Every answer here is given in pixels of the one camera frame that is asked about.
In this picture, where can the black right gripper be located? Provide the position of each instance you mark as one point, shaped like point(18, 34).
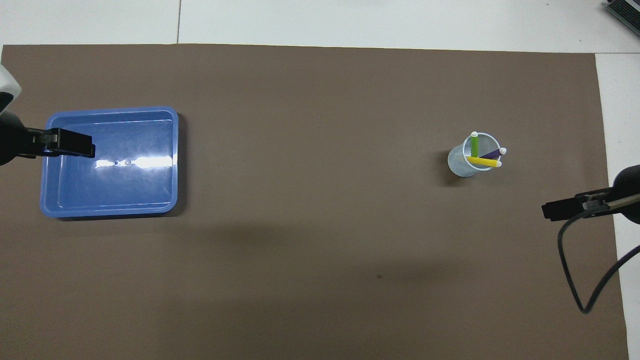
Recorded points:
point(629, 195)

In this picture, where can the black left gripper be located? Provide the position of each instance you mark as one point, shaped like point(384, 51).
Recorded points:
point(12, 142)

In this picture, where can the purple pen white cap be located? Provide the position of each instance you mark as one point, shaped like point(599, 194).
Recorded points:
point(492, 153)

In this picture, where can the yellow pen white cap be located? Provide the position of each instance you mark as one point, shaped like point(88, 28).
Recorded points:
point(482, 161)

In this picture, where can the green pen white cap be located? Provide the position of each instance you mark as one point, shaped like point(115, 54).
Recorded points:
point(474, 145)

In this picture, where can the blue plastic tray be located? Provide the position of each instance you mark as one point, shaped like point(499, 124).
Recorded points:
point(125, 190)

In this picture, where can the translucent plastic cup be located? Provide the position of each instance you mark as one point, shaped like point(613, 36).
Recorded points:
point(457, 165)

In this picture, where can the grey ribbed device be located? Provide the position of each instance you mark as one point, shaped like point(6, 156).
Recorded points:
point(625, 12)

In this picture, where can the brown table mat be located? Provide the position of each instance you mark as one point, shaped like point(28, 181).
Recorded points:
point(320, 280)

